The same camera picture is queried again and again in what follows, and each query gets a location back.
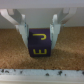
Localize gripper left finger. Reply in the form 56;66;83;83
0;8;32;50

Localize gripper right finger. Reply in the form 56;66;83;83
48;7;82;49

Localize white cabinet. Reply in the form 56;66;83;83
0;0;84;30

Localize purple block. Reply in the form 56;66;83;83
27;28;54;58

